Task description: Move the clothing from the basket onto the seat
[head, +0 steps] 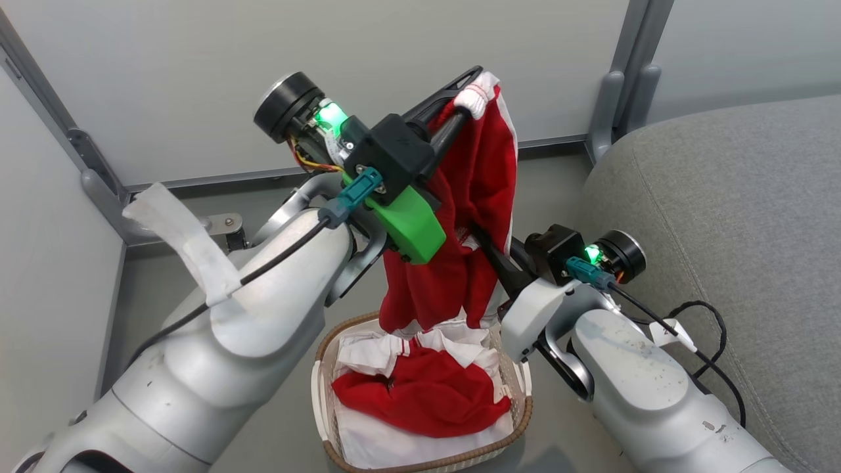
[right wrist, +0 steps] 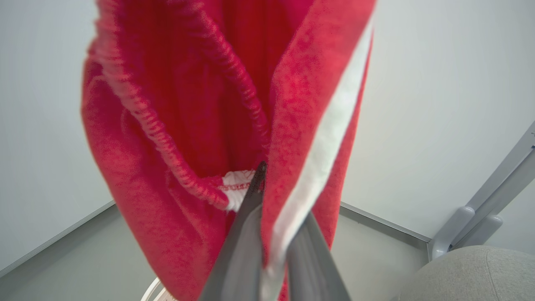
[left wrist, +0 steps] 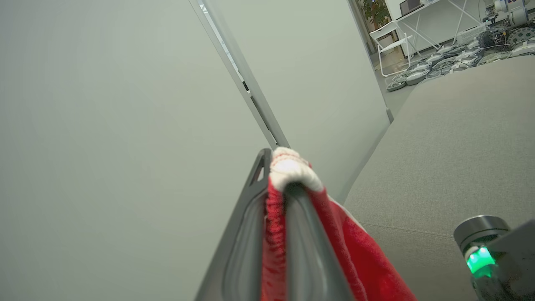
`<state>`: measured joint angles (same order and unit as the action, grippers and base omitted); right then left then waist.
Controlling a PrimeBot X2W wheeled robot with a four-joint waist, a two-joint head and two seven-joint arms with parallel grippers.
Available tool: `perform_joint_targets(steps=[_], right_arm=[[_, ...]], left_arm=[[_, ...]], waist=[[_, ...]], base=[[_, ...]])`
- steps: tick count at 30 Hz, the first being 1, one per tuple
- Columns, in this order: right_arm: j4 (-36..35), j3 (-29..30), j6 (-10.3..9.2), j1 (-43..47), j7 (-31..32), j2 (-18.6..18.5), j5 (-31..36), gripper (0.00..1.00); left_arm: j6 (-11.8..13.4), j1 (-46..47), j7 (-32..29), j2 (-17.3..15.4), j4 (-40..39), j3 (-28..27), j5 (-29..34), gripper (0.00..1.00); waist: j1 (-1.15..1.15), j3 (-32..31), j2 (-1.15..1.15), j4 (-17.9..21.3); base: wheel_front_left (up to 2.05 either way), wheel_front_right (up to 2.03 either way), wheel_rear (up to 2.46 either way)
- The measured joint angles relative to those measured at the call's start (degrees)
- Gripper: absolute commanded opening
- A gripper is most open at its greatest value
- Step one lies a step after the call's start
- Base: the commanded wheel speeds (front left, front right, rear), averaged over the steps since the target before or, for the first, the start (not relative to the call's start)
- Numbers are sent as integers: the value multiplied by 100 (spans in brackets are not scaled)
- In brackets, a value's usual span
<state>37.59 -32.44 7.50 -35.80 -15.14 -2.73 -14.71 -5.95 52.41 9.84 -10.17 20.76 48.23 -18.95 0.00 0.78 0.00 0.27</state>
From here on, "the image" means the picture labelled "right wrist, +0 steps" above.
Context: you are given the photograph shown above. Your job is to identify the white woven laundry basket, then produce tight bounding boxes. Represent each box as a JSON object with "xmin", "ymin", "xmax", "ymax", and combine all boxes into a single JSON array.
[{"xmin": 140, "ymin": 277, "xmax": 178, "ymax": 301}]

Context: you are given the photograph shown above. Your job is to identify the grey fabric seat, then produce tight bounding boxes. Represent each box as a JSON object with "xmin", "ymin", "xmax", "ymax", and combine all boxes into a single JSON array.
[{"xmin": 393, "ymin": 245, "xmax": 535, "ymax": 301}]

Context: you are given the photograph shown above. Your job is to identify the red pants with white stripe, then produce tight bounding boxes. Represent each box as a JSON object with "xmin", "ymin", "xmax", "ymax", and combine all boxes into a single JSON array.
[{"xmin": 81, "ymin": 0, "xmax": 377, "ymax": 301}]

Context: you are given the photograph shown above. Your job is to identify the grey metal frame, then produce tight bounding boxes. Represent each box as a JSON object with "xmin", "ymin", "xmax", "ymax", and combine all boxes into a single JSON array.
[{"xmin": 427, "ymin": 121, "xmax": 535, "ymax": 260}]

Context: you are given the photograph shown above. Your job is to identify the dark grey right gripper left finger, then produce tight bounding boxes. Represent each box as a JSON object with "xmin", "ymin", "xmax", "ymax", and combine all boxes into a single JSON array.
[{"xmin": 199, "ymin": 161, "xmax": 268, "ymax": 301}]

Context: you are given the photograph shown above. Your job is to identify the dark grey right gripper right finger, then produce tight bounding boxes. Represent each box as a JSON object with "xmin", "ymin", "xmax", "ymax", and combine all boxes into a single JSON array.
[{"xmin": 286, "ymin": 211, "xmax": 352, "ymax": 301}]

